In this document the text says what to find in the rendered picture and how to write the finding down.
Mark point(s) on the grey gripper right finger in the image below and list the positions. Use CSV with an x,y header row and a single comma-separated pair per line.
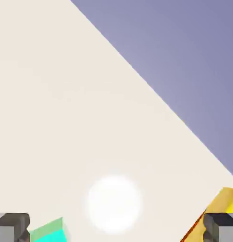
x,y
220,226

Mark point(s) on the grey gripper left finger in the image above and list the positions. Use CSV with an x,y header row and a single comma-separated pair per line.
x,y
8,226

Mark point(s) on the small cyan cube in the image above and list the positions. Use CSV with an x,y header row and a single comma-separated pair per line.
x,y
50,232

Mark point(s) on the large yellow box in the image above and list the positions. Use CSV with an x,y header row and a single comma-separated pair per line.
x,y
222,202

